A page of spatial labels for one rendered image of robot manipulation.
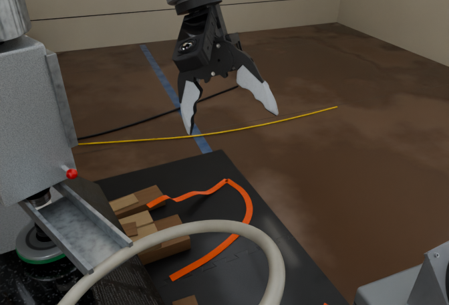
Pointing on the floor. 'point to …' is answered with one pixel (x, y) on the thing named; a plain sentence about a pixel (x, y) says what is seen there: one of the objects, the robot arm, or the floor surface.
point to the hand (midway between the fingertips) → (230, 128)
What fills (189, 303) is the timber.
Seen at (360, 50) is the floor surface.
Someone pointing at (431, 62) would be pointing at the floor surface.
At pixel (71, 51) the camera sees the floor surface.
